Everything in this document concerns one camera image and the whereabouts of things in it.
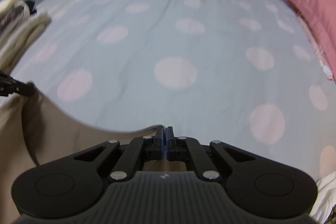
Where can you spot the pink pillow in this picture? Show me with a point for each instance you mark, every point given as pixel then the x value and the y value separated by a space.
pixel 319 17

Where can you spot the white crumpled garment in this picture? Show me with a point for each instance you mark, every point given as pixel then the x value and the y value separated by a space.
pixel 323 210

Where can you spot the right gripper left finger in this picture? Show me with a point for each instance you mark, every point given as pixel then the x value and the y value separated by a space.
pixel 68 186

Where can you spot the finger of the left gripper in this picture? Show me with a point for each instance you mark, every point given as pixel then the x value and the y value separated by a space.
pixel 8 86

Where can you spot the taupe long sleeve shirt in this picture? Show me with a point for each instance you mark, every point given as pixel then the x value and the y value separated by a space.
pixel 35 131

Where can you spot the patterned dark folded garment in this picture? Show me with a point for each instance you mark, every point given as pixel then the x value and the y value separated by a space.
pixel 18 12

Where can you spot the polka dot bed sheet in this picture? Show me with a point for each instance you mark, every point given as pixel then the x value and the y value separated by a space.
pixel 240 71

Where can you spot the cream folded garment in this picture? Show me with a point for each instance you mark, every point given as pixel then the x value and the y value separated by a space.
pixel 17 37

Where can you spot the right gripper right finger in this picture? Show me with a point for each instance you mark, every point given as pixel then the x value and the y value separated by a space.
pixel 258 185

